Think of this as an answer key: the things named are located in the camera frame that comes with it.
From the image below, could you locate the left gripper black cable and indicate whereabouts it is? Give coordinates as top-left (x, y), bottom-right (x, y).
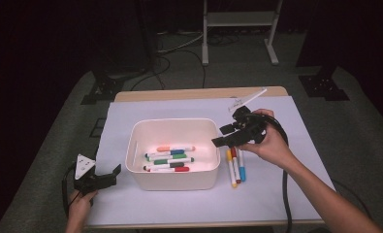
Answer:
top-left (61, 163), bottom-right (83, 217)

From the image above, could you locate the black stand base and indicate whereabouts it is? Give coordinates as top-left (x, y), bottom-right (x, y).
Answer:
top-left (80, 69), bottom-right (125, 105)
top-left (298, 64), bottom-right (351, 102)

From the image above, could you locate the person's right hand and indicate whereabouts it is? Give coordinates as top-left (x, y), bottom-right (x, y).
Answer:
top-left (239, 108), bottom-right (300, 171)

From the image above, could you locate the white floor cable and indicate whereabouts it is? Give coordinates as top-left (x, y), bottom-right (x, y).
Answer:
top-left (156, 32), bottom-right (205, 54)

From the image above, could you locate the white plastic storage box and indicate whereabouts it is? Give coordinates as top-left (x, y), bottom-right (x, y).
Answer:
top-left (124, 117), bottom-right (221, 192)

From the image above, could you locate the light blue marker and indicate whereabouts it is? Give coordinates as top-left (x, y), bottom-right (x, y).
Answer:
top-left (237, 149), bottom-right (246, 183)

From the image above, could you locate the yellow marker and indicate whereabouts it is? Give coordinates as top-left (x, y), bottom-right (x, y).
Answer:
top-left (225, 149), bottom-right (239, 189)

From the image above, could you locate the thin black cable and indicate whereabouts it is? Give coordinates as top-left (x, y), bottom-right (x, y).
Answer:
top-left (330, 178), bottom-right (374, 222)

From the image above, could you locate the white metal stand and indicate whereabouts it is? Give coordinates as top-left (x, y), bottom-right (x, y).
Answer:
top-left (201, 0), bottom-right (284, 67)

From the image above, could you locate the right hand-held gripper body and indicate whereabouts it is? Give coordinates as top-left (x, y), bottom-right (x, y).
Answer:
top-left (227, 87), bottom-right (269, 146)

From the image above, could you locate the green marker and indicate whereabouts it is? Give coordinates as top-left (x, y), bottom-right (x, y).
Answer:
top-left (153, 156), bottom-right (196, 165)
top-left (146, 152), bottom-right (188, 162)

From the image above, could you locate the orange marker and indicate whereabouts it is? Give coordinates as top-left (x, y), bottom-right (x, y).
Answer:
top-left (156, 145), bottom-right (197, 153)

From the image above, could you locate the black floor hatch frame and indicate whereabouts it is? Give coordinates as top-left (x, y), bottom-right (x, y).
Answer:
top-left (90, 117), bottom-right (107, 139)

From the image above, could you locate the right gripper thick black cable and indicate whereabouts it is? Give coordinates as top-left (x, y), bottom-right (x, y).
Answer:
top-left (258, 113), bottom-right (294, 233)

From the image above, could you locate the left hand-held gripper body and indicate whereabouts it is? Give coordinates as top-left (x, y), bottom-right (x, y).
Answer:
top-left (73, 152), bottom-right (117, 195)

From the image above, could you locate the black floor cable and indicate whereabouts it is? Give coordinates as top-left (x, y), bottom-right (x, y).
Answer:
top-left (176, 48), bottom-right (207, 89)
top-left (130, 54), bottom-right (172, 92)

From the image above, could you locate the person's left hand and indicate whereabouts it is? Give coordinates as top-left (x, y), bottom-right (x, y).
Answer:
top-left (67, 189), bottom-right (99, 221)

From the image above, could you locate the black marker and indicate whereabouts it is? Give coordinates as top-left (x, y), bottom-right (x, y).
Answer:
top-left (143, 161), bottom-right (186, 172)

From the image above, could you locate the white table mat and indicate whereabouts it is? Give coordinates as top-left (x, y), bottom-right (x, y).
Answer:
top-left (85, 95), bottom-right (340, 227)

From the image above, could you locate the dark red marker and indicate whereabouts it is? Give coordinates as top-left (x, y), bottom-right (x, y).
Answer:
top-left (230, 147), bottom-right (241, 184)

